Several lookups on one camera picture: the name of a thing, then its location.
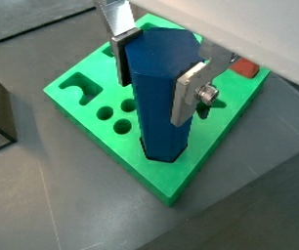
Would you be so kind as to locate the red rectangular block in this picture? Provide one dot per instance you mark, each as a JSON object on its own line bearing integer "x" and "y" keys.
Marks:
{"x": 245, "y": 68}

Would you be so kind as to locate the blue hexagonal prism block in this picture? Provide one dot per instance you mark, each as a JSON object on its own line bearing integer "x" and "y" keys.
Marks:
{"x": 160, "y": 55}

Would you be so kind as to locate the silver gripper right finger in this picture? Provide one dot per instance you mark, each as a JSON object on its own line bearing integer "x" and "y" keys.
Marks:
{"x": 193, "y": 85}

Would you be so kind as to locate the green shape sorter board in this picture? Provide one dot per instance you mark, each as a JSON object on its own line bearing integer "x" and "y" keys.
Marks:
{"x": 127, "y": 118}

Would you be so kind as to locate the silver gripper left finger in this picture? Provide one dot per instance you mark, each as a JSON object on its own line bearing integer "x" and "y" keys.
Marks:
{"x": 117, "y": 18}

